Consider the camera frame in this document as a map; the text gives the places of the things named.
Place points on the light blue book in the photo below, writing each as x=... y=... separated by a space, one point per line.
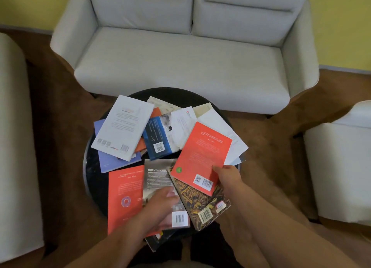
x=236 y=161

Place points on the plain white book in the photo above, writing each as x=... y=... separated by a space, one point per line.
x=236 y=148

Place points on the white book with red mark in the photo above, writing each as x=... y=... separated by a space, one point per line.
x=184 y=125

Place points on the person's left hand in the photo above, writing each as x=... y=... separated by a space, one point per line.
x=156 y=208

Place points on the red book with green dot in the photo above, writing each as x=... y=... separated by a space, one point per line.
x=201 y=154

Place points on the blue and white book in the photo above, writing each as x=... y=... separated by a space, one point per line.
x=155 y=134

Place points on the round black side table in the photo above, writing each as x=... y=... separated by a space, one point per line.
x=95 y=179

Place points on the lavender book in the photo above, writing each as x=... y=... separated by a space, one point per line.
x=113 y=163

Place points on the orange book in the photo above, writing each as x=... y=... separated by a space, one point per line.
x=140 y=145

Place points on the person's black trousers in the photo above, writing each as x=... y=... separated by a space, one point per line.
x=208 y=247

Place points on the grey photo cover book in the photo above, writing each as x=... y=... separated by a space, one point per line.
x=158 y=175

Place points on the dark cover book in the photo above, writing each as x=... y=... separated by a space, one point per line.
x=155 y=242

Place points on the person's right forearm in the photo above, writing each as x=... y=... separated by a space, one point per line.
x=278 y=230

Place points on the cream book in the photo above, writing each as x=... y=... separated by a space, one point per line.
x=203 y=109

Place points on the person's left fingers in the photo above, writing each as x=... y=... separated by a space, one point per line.
x=171 y=199

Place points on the person's right thumb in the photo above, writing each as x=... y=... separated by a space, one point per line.
x=218 y=169

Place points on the brown yellow patterned book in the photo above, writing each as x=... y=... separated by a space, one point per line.
x=200 y=206

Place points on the white two-seat sofa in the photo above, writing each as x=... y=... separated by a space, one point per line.
x=185 y=65

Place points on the large white book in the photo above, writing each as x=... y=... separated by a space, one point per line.
x=122 y=127

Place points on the person's right hand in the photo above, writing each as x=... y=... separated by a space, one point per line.
x=230 y=179

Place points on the white armchair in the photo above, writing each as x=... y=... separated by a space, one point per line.
x=14 y=149
x=342 y=166

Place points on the beige illustrated book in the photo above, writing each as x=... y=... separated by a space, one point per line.
x=164 y=105

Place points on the person's left forearm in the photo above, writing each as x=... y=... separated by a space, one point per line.
x=110 y=247

